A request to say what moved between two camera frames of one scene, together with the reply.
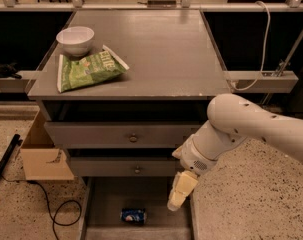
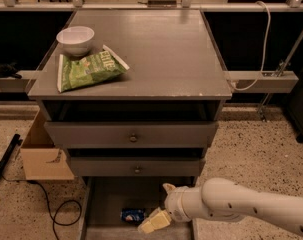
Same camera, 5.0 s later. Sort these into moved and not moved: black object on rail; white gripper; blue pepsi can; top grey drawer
Moved: white gripper
Not moved: black object on rail; blue pepsi can; top grey drawer
